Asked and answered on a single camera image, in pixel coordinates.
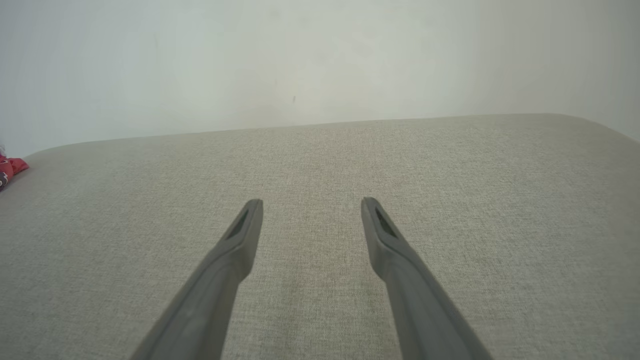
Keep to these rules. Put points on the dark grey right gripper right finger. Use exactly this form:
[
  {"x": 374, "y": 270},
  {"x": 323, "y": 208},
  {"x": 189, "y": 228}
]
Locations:
[{"x": 415, "y": 300}]

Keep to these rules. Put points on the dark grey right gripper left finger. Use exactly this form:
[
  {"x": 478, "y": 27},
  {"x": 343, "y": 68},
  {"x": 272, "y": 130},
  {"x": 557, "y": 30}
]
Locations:
[{"x": 220, "y": 290}]

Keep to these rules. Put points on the red jersey with black lettering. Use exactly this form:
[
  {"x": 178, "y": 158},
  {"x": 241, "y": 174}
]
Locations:
[{"x": 12, "y": 166}]

